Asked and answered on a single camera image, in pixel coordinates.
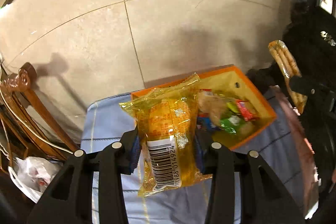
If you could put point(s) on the clear biscuit stick packet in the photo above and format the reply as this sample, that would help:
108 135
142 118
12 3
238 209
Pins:
289 69

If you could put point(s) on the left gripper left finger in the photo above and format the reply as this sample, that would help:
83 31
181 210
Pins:
68 198

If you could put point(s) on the red snack packet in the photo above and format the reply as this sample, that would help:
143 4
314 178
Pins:
247 111

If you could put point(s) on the yellow cake packet with barcode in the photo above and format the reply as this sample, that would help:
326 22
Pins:
166 119

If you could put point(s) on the green snack bag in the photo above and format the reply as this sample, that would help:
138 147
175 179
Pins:
231 120

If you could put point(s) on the bun packet red stripe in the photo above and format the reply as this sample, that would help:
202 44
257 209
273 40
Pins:
212 110

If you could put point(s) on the orange cardboard box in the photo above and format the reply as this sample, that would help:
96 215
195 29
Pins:
231 83

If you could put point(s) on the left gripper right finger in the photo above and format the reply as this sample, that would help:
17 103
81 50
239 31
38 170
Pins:
245 182

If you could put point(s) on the carved wooden chair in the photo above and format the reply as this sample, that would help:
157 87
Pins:
16 94

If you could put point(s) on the white plastic bag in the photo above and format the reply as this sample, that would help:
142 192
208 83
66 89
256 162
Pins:
33 175

